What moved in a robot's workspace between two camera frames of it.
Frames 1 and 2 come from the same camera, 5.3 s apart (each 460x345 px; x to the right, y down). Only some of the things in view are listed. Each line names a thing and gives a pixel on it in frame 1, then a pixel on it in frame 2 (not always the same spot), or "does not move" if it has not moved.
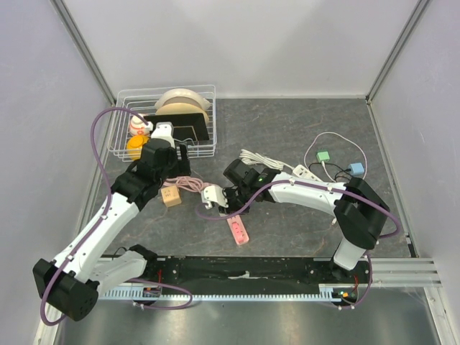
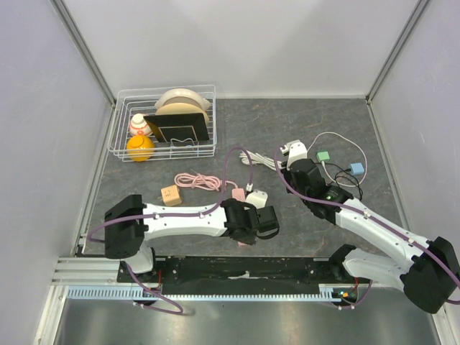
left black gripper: x=182 y=167 -> x=249 y=240
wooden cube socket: x=171 y=196 does not move
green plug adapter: x=323 y=155 does not move
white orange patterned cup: x=138 y=126 does not move
